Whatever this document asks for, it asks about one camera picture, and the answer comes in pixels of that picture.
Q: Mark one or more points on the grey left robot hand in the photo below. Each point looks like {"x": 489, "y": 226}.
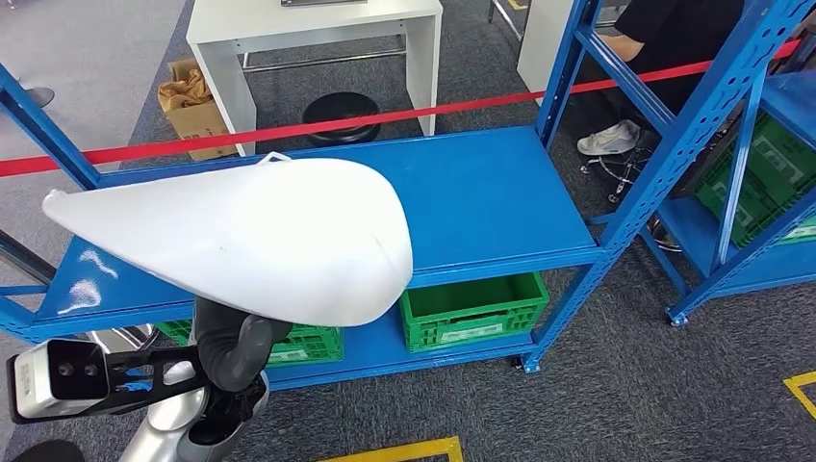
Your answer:
{"x": 229, "y": 351}

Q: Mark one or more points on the white plastic shell part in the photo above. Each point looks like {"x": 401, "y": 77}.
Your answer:
{"x": 255, "y": 242}

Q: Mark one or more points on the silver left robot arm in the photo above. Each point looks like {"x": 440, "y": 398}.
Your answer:
{"x": 159, "y": 427}

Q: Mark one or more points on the blue metal shelf rack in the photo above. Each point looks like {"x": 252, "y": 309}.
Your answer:
{"x": 497, "y": 191}
{"x": 682, "y": 239}

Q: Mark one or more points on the green plastic crate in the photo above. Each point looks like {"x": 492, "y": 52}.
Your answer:
{"x": 472, "y": 306}
{"x": 765, "y": 185}
{"x": 312, "y": 347}

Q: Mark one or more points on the red barrier belt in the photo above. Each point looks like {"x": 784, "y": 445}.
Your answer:
{"x": 191, "y": 143}

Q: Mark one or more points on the open cardboard box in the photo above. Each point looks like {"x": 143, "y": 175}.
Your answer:
{"x": 197, "y": 118}

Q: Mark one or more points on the crumpled brown packing paper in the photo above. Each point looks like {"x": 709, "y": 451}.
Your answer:
{"x": 185, "y": 92}

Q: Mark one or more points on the black round stool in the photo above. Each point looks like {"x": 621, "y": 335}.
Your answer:
{"x": 341, "y": 105}

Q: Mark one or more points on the white desk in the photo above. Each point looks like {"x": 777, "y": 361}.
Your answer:
{"x": 319, "y": 19}

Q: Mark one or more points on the grey laptop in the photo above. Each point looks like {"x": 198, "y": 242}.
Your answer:
{"x": 322, "y": 2}

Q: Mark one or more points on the white cabinet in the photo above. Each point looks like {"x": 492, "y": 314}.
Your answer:
{"x": 542, "y": 44}

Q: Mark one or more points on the chrome swivel chair base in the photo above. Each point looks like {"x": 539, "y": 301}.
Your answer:
{"x": 628, "y": 167}

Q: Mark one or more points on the seated person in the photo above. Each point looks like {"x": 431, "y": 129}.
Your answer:
{"x": 676, "y": 25}

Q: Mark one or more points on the silver stanchion post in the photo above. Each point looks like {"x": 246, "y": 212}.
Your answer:
{"x": 38, "y": 97}

